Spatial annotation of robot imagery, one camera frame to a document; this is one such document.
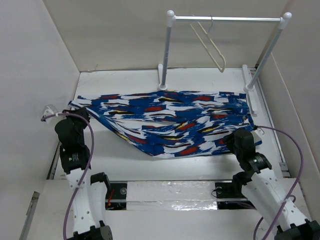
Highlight blue white patterned trousers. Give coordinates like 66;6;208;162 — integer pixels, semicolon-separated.
69;91;254;159

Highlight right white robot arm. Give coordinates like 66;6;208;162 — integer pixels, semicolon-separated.
222;128;320;240

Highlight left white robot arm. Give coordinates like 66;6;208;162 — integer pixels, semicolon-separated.
54;107;113;240

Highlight beige plastic hanger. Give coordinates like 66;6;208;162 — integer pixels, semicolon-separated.
189;15;227;73

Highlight white clothes rack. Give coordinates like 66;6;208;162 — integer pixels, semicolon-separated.
156;9;293;115

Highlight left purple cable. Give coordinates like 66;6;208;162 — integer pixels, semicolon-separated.
41;112;95;240

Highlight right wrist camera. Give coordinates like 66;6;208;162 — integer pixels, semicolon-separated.
251;125;265;146

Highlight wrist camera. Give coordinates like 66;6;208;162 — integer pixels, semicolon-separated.
251;125;265;146
41;104;61;125

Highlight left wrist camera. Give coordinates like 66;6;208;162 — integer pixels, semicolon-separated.
41;104;61;125

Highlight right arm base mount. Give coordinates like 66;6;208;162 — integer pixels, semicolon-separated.
211;181;255;210

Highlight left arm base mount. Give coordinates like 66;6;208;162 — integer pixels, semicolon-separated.
105;181;128;211

